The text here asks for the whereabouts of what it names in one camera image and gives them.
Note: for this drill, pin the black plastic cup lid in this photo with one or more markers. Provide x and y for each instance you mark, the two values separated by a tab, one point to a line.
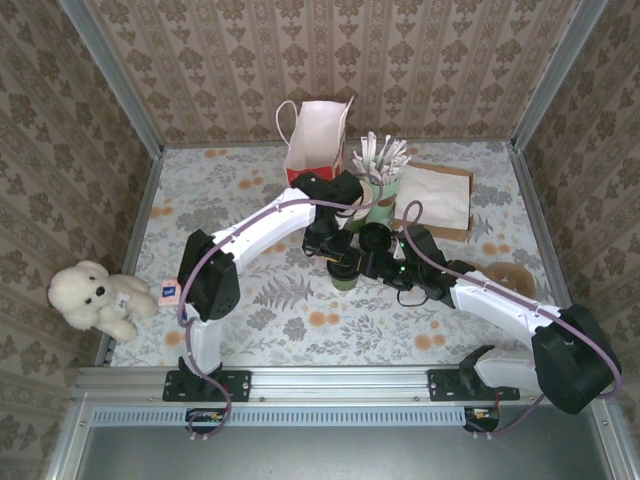
350	268

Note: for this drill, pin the green paper coffee cup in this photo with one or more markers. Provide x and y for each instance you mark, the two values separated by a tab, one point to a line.
346	284

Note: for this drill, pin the brown cardboard napkin box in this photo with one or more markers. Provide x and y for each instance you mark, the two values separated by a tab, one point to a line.
435	232

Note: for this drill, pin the red white paper gift bag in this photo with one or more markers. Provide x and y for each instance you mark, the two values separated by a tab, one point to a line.
320	140

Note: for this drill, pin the white paper napkin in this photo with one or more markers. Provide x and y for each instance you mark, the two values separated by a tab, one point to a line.
435	192

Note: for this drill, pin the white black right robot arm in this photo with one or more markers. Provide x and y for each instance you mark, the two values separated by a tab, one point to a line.
575	360

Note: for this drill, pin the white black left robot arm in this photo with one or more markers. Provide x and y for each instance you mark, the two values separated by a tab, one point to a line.
265	220

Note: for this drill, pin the paper wrapped straw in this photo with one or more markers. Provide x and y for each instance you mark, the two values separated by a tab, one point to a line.
398	150
402	164
361	162
387	147
370	150

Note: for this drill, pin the black cup lid stack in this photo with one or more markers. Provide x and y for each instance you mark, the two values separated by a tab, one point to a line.
377	237

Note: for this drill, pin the light green straw holder cup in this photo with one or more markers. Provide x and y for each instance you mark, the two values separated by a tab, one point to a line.
387	200

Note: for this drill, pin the pink sachet packet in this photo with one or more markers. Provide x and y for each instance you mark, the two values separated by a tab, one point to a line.
168	293

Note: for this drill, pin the grey metal panel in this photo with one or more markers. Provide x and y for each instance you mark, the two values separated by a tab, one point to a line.
340	455

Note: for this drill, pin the white teddy bear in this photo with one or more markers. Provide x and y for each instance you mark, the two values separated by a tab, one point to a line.
75	292

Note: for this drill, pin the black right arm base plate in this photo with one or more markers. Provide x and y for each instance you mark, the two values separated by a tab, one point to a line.
442	386

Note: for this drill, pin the aluminium front frame rail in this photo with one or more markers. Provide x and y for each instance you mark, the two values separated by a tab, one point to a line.
340	382

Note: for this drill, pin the aluminium right side rail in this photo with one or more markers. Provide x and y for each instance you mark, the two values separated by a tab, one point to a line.
532	200

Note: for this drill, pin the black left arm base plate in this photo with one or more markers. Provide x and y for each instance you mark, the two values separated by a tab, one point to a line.
240	386

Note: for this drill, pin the aluminium left side rail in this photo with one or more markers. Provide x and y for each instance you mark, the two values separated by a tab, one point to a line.
144	200

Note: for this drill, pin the aluminium right frame post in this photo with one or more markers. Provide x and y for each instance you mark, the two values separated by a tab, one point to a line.
555	75

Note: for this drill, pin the aluminium frame post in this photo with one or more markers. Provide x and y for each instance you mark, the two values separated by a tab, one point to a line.
555	75
116	80

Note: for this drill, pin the aluminium left frame post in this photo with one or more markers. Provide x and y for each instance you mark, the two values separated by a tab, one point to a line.
116	80

